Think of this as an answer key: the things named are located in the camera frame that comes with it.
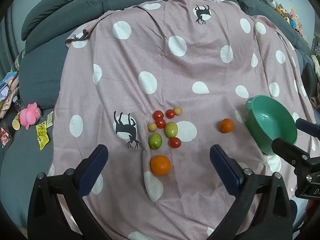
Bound small orange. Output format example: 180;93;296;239
219;118;234;133

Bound red tomato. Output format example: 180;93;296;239
169;137;182;148
165;109;176;119
155;118;166;129
152;110;164;120

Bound large orange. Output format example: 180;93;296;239
150;155;171;176

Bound tan round fruit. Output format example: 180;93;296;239
148;122;157;133
174;107;183;115

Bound green lime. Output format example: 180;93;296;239
149;133;162;150
164;122;178;138

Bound green plastic bowl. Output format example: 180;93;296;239
245;95;298;155

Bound yellow snack packet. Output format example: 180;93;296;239
36;121;49;150

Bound red snack packet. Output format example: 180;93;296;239
0;122;12;148

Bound yellow cup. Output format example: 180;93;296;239
11;114;21;131

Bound pink plush toy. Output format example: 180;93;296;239
20;102;42;130

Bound plush toys pile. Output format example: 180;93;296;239
266;0;303;37

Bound grey sofa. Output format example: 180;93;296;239
1;0;319;232

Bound pink polka dot cloth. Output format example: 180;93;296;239
53;0;315;239

